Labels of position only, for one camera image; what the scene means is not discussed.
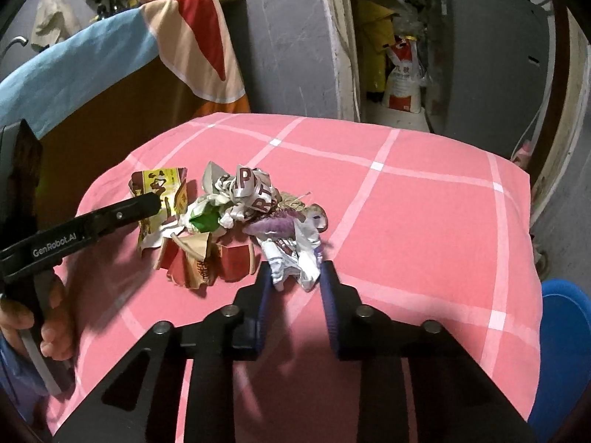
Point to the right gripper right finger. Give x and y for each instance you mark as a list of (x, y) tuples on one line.
[(340, 302)]

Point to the yellow bag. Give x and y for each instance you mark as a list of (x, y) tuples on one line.
[(375, 23)]

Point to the red tan torn carton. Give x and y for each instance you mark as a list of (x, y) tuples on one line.
[(197, 260)]

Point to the white lettered crumpled wrapper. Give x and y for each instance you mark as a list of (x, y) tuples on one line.
[(239, 197)]

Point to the red white rice sack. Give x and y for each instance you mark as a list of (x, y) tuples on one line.
[(403, 90)]

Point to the light blue cloth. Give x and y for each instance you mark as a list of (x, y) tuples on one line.
[(48, 88)]

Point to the green white crumpled wrapper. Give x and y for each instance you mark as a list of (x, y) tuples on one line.
[(203, 214)]

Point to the person's left hand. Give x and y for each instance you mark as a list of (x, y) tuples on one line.
[(57, 331)]

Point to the white hanging rag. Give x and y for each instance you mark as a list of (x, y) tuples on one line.
[(55, 22)]

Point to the yellow brown snack wrapper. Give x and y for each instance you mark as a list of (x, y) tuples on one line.
[(169, 186)]

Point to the blue plastic basin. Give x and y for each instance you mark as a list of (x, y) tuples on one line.
[(565, 356)]

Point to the red beige striped cloth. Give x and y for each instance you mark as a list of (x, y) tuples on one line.
[(194, 44)]

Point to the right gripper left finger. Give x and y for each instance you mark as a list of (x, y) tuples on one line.
[(253, 300)]

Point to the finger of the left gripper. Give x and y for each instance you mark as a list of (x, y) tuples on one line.
[(106, 220)]

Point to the pink checked tablecloth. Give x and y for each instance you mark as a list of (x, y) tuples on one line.
[(424, 227)]

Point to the grey refrigerator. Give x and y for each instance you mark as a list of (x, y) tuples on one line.
[(487, 70)]

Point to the brown wooden cabinet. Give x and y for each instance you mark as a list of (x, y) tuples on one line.
[(102, 132)]

